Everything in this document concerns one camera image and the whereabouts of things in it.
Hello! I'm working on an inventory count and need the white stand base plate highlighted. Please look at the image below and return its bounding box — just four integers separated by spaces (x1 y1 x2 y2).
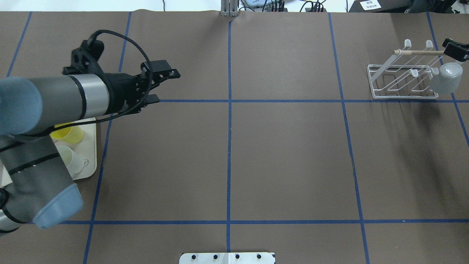
179 252 276 264

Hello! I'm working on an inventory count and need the far teach pendant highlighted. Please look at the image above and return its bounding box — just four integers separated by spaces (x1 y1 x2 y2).
243 0 278 8

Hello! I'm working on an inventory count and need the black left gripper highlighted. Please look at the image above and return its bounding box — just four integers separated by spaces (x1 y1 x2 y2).
104 60 181 115

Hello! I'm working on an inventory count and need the pale green ikea cup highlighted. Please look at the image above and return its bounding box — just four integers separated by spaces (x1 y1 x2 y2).
56 146 87 176

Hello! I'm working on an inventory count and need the black laptop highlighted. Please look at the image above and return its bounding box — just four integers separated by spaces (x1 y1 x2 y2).
347 0 409 13

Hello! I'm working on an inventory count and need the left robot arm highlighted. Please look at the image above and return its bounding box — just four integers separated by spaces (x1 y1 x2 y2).
1 59 181 235

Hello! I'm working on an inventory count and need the yellow ikea cup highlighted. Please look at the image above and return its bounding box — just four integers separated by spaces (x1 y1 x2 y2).
49 126 84 144

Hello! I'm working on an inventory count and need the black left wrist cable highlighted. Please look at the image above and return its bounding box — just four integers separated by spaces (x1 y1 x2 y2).
15 30 153 142

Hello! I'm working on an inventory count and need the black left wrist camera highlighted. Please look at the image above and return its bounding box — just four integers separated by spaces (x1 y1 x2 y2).
62 40 104 76

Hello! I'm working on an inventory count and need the white wire cup rack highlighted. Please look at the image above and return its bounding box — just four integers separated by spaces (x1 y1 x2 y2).
366 39 443 100

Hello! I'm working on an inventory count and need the beige plastic tray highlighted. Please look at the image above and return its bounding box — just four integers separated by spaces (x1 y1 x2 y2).
52 124 97 180

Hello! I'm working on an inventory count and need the aluminium frame post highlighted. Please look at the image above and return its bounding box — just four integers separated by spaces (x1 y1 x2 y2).
220 0 240 17

